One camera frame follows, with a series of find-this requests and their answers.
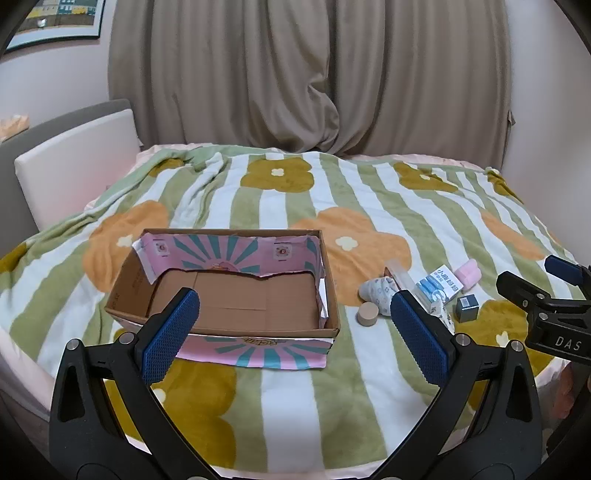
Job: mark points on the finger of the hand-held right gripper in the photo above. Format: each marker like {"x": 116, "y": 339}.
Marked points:
{"x": 563, "y": 270}
{"x": 519, "y": 287}

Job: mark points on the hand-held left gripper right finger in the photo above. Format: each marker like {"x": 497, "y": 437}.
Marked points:
{"x": 420, "y": 341}

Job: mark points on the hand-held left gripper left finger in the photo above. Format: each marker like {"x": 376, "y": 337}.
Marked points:
{"x": 171, "y": 332}

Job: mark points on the patterned white baby sock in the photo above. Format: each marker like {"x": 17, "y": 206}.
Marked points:
{"x": 444, "y": 316}
{"x": 376, "y": 290}

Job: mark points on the pink soft roll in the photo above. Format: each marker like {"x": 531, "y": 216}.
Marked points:
{"x": 468, "y": 272}

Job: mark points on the dark blue cube box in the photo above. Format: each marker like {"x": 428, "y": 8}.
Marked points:
{"x": 467, "y": 308}

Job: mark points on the beige wooden cylinder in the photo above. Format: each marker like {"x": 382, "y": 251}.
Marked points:
{"x": 367, "y": 316}

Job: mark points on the white and blue box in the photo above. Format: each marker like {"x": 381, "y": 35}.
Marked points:
{"x": 438, "y": 284}

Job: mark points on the clear plastic tube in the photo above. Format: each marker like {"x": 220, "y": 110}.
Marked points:
{"x": 400, "y": 274}

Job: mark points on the cardboard box with pink print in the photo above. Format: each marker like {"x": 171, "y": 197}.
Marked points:
{"x": 240, "y": 295}

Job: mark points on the striped flower blanket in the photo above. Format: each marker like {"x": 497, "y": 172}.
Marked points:
{"x": 286, "y": 207}

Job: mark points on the white headboard cushion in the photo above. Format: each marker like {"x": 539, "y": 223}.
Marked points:
{"x": 74, "y": 170}

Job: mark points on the grey bed headboard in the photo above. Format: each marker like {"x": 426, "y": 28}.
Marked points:
{"x": 9, "y": 184}

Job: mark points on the beige patterned box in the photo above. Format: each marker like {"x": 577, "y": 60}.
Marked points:
{"x": 14, "y": 125}

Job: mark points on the beige curtain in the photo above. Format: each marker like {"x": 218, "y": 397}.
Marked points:
{"x": 323, "y": 69}

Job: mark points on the framed wall poster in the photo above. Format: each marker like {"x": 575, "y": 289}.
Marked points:
{"x": 55, "y": 18}

